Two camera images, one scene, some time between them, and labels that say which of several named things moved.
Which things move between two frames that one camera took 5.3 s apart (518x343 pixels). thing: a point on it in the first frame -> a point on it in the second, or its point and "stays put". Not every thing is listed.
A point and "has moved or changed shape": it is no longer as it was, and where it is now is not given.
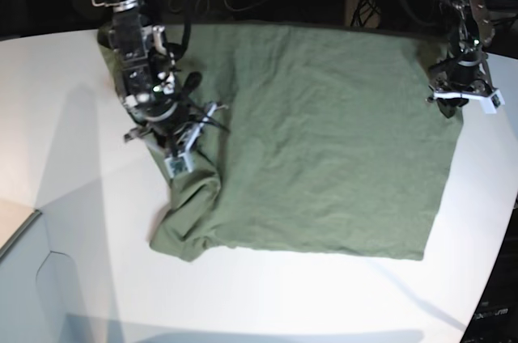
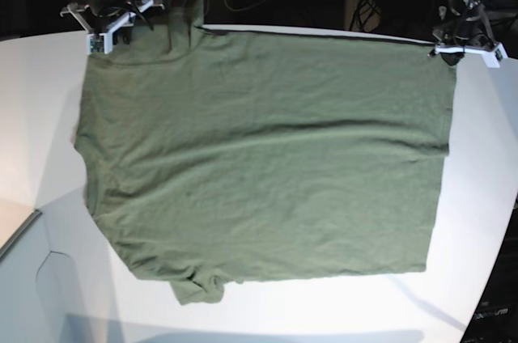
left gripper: (178, 132) -> (92, 20)
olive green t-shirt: (333, 146) has moved or changed shape
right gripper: (452, 81) -> (453, 41)
